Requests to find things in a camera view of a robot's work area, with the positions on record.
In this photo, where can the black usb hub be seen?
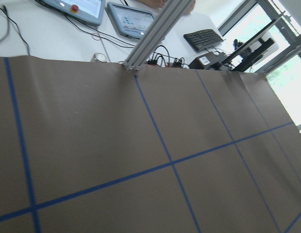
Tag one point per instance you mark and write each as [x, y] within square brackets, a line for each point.
[159, 62]

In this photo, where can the black keyboard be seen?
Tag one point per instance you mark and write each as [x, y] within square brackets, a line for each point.
[203, 39]

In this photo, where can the teach pendant with red button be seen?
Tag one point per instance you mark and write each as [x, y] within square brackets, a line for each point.
[88, 11]

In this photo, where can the aluminium frame post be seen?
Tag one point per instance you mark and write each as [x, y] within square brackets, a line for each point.
[169, 15]

